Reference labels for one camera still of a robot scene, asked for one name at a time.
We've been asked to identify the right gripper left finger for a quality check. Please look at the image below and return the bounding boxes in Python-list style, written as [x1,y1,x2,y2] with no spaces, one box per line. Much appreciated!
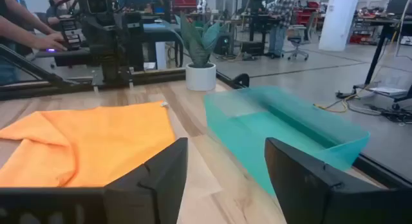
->
[0,137,189,224]

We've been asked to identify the black floor cables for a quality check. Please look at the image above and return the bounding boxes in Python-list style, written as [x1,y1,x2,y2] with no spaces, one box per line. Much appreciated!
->
[363,103,412,124]

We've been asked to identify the white building pillar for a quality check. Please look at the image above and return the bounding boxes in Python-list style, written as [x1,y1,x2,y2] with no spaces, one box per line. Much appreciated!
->
[318,0,359,52]

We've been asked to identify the snake plant in white pot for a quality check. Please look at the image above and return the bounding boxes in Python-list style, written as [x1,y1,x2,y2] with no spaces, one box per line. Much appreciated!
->
[179,12,223,92]

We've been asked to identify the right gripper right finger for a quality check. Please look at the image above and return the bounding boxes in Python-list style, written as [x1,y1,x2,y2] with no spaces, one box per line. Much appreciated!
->
[264,137,412,224]

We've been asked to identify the black aluminium table frame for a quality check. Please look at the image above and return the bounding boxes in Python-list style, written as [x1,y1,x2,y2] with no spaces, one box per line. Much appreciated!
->
[0,43,250,101]

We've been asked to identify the person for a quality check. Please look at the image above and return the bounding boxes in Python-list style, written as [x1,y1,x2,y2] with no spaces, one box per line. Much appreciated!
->
[0,0,69,86]
[265,0,296,60]
[44,0,80,27]

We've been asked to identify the grey office chair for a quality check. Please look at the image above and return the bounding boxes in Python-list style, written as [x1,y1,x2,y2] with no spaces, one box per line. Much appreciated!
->
[282,11,310,62]

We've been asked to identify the red tool cabinet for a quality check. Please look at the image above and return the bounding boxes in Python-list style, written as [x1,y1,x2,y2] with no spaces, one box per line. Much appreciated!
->
[172,0,198,14]
[294,1,320,26]

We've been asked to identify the orange microfiber towel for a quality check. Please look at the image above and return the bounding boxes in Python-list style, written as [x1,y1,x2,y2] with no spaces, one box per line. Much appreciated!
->
[0,100,176,189]

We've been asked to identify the yellow floor cable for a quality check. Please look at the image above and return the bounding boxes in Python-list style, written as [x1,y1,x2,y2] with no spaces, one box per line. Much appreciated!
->
[314,93,359,114]

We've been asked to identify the black standing desk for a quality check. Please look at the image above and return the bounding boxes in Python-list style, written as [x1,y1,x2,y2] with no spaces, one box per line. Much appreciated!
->
[352,16,412,104]

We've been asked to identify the dark blue table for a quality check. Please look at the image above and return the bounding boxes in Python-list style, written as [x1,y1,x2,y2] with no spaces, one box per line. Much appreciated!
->
[141,23,185,69]

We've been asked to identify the teal translucent plastic basket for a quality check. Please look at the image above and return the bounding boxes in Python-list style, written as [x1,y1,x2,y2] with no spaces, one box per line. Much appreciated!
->
[203,86,371,196]

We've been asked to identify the black equipment box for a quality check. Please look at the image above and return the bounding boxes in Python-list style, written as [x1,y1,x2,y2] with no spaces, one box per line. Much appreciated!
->
[240,41,267,57]

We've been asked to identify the black computer tower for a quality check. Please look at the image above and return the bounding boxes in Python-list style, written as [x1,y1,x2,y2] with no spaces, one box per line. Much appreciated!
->
[213,33,231,56]

